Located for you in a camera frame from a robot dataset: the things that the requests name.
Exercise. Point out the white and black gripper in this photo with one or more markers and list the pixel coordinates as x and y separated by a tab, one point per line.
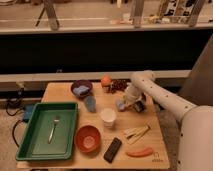
134	98

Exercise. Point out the small blue towel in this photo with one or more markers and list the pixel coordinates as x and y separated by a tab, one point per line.
120	105

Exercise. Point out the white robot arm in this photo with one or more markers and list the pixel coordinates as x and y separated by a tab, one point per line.
196	137

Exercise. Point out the dark red grape bunch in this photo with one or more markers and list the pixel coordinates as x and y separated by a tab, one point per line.
118	85

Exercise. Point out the white paper cup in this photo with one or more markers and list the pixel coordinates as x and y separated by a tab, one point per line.
108	117

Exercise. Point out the orange fruit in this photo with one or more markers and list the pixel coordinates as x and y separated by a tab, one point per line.
106	81

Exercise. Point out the blue plastic cup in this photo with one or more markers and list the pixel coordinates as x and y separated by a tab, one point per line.
90	103

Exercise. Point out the blue cloth in bowl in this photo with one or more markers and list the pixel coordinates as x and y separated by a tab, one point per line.
80	90

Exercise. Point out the purple bowl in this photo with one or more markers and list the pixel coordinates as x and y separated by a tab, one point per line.
78	83

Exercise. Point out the orange carrot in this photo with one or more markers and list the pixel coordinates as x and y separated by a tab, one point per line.
142	153

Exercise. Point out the orange bowl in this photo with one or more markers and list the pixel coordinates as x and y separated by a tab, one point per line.
87	139

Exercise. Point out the black remote control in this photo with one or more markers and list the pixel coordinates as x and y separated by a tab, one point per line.
112	150

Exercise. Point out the metal spoon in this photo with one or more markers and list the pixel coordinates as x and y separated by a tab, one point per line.
55	122

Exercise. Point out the blue power box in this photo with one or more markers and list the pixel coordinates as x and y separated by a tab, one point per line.
27	113

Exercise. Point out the green plastic tray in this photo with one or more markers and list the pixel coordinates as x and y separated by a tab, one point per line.
34	144

